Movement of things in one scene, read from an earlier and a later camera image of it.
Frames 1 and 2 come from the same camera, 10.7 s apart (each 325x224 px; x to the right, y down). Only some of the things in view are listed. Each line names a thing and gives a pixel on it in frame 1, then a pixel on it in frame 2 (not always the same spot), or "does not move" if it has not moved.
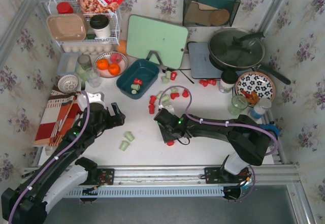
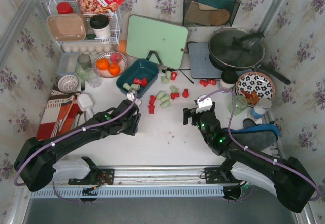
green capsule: x=124 y=145 → x=126 y=86
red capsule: x=170 y=143 → x=144 y=82
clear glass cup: x=93 y=77 does not move
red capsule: x=173 y=75 does not move
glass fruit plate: x=123 y=64 does not move
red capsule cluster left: x=153 y=99 does not move
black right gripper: x=167 y=122 → x=189 y=116
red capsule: x=137 y=81 does not move
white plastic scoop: x=82 y=101 does not move
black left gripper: x=111 y=119 → x=137 y=123
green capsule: x=135 y=86 does not move
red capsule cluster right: x=185 y=93 does not move
